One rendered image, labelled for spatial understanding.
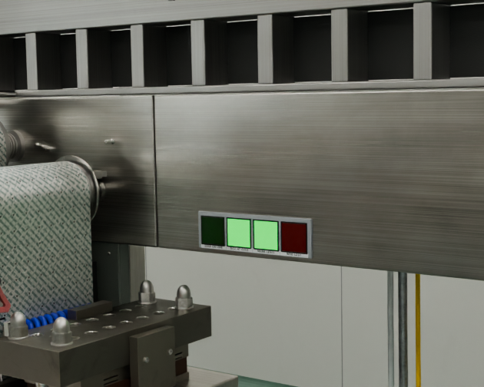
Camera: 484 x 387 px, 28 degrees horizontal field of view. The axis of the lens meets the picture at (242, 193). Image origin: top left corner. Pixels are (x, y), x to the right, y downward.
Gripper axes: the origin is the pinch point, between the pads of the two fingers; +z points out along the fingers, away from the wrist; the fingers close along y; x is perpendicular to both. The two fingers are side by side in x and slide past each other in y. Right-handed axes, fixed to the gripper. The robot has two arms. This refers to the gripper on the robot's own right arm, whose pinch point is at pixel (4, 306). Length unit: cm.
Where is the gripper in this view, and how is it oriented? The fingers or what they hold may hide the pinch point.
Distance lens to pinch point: 177.2
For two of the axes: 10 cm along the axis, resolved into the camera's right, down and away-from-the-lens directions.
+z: 5.2, 4.2, 7.5
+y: 8.1, 0.4, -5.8
